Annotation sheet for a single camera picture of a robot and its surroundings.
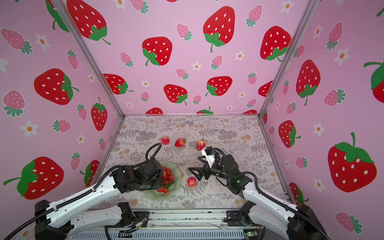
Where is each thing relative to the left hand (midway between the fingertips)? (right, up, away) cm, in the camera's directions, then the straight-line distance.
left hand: (162, 183), depth 73 cm
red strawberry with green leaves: (+6, +18, +28) cm, 33 cm away
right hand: (+16, +10, 0) cm, 18 cm away
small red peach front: (+14, -2, +9) cm, 17 cm away
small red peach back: (-4, +19, +28) cm, 34 cm away
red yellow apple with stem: (+20, +17, +27) cm, 38 cm away
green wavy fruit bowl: (-6, -9, +7) cm, 13 cm away
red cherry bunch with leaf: (+1, -1, +9) cm, 9 cm away
